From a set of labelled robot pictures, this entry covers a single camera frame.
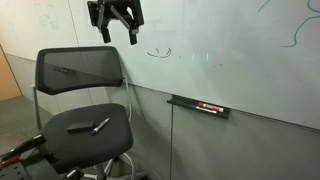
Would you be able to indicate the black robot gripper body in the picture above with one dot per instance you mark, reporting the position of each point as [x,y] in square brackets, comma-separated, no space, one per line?
[135,11]

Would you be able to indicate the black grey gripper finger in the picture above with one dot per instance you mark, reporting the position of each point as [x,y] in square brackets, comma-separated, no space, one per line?
[106,35]
[133,36]

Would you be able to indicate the black whiteboard duster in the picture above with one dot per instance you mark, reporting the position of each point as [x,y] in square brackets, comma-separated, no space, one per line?
[80,127]

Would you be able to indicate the narrow white whiteboard panel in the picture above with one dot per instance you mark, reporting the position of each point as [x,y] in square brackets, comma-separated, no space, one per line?
[33,23]

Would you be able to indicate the black marker tray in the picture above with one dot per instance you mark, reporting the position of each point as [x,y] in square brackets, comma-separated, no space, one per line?
[180,101]

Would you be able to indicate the large white whiteboard panel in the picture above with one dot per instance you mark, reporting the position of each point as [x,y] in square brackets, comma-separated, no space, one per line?
[216,40]

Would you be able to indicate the purple whiteboard marker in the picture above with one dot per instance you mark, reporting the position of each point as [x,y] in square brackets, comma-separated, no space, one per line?
[100,126]

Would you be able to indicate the green whiteboard marker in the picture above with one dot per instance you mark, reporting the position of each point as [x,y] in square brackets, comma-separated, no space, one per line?
[204,110]

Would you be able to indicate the red whiteboard marker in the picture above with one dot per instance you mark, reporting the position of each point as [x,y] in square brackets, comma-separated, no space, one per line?
[210,107]

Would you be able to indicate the orange door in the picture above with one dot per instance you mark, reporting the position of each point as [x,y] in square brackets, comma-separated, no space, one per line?
[8,80]

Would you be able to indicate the black mesh office chair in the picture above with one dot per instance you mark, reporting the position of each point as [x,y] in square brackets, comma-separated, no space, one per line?
[83,146]

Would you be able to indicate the small black clamp knob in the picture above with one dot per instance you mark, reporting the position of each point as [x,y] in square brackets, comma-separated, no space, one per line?
[72,174]

